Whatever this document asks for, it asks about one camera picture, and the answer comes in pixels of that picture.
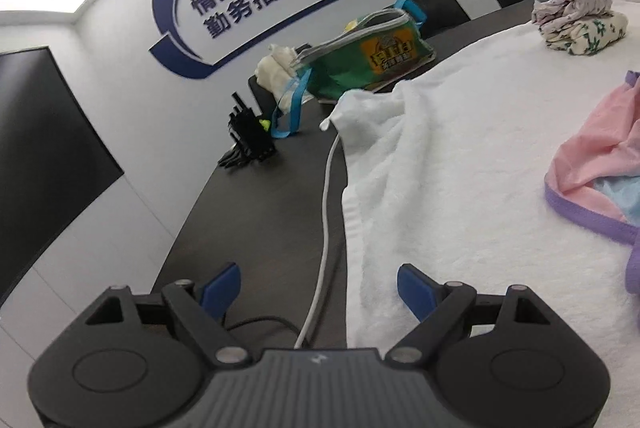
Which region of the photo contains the folded purple floral garment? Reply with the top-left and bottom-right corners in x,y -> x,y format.
530,0 -> 613,32

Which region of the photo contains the colourful zipper storage bag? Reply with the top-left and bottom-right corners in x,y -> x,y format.
271,0 -> 435,139

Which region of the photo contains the white fluffy towel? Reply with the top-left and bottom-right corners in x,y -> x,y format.
319,0 -> 640,359

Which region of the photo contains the folded green floral garment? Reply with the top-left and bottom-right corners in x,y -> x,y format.
539,12 -> 628,56

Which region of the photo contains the pink purple-trimmed garment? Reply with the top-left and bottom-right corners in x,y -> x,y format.
544,70 -> 639,295

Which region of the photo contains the black wall monitor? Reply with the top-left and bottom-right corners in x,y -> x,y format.
1,47 -> 124,300

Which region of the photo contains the white cable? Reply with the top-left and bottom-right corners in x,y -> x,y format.
293,132 -> 343,350

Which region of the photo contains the cream fluffy cloth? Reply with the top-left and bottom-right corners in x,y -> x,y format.
255,44 -> 297,113

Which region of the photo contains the black office chair middle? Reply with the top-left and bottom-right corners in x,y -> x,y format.
395,0 -> 471,39

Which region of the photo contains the black office chair with cloth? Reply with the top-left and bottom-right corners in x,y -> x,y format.
248,44 -> 311,118

